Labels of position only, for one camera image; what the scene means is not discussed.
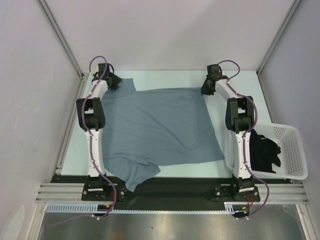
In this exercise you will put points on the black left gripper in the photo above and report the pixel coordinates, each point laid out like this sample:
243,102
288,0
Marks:
117,81

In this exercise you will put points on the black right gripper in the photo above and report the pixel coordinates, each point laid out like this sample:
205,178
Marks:
207,88

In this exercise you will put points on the light blue t shirt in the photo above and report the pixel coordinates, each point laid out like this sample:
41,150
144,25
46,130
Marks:
145,130

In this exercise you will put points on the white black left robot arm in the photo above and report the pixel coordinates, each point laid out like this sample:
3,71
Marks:
92,120

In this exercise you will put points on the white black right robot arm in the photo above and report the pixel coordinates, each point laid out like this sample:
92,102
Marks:
240,118

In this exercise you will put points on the black t shirt in basket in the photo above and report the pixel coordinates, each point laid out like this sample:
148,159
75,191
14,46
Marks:
263,153

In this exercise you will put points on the white perforated plastic basket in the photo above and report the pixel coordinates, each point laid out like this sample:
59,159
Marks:
292,156

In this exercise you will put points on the left aluminium frame post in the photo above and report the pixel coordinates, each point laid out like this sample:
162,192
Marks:
54,25

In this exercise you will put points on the aluminium frame post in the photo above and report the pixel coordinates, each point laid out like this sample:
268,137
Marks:
293,9
54,25

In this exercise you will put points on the right aluminium frame post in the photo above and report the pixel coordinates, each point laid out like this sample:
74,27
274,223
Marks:
293,9

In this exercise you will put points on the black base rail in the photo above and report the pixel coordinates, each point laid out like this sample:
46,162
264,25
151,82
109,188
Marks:
153,204

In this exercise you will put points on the aluminium front rail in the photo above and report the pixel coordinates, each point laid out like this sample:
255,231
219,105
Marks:
72,193

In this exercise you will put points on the white slotted cable duct right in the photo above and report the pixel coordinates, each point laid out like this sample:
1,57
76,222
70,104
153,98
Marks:
237,207

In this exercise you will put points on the white slotted cable duct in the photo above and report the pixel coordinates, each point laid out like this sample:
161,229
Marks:
84,208
237,207

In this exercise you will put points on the white slotted cable duct left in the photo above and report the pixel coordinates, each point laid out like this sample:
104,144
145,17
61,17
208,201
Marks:
84,208

